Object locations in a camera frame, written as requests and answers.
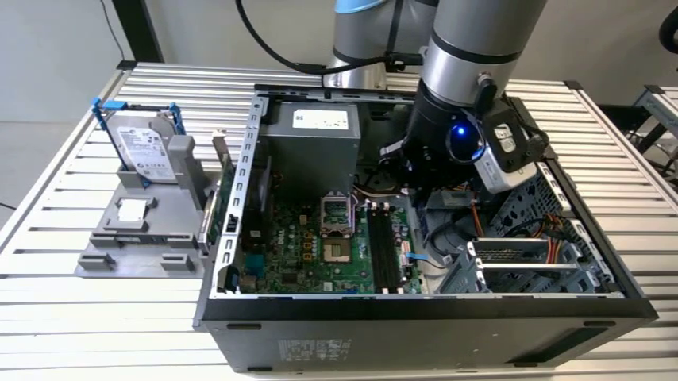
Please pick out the CPU socket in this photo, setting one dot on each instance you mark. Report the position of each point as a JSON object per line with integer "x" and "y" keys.
{"x": 337, "y": 250}

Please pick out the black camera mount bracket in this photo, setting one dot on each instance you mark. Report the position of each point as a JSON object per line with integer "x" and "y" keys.
{"x": 525, "y": 131}

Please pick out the aluminium frame side table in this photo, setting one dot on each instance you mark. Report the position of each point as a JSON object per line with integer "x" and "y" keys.
{"x": 657, "y": 99}

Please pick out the graphics card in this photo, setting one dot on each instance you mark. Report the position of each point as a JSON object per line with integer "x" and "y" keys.
{"x": 227, "y": 186}

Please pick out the black vertical post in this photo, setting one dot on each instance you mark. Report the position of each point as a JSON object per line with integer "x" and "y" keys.
{"x": 143, "y": 31}

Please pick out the grey metal drive cage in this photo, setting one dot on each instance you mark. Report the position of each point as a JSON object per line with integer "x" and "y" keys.
{"x": 445, "y": 198}

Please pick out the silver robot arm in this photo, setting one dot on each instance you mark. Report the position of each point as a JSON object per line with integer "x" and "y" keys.
{"x": 477, "y": 39}

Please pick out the silver CPU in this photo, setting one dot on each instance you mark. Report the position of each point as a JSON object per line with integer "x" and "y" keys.
{"x": 131, "y": 210}

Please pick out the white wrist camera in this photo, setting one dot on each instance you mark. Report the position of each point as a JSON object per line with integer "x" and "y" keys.
{"x": 504, "y": 178}

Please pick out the green motherboard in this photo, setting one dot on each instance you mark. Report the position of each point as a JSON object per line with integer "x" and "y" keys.
{"x": 297, "y": 270}

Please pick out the black PC case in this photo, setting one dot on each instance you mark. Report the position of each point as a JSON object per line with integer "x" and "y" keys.
{"x": 423, "y": 341}

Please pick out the silver disk bay cage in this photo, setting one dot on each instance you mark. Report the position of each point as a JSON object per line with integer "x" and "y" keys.
{"x": 530, "y": 266}

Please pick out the hard disk in blue carrier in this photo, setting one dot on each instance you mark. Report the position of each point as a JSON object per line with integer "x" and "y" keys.
{"x": 141, "y": 147}

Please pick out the blue SATA plug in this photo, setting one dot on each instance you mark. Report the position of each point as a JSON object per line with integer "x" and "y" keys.
{"x": 415, "y": 256}

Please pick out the black RAM slot bank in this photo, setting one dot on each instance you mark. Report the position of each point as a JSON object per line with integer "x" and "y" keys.
{"x": 383, "y": 246}

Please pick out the grey power supply unit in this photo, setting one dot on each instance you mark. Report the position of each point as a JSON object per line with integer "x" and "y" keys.
{"x": 307, "y": 158}

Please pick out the blue expansion slot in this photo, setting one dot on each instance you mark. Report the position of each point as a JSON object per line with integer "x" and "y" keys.
{"x": 255, "y": 266}

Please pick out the grey parts rack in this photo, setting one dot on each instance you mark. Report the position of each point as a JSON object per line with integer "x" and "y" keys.
{"x": 159, "y": 222}

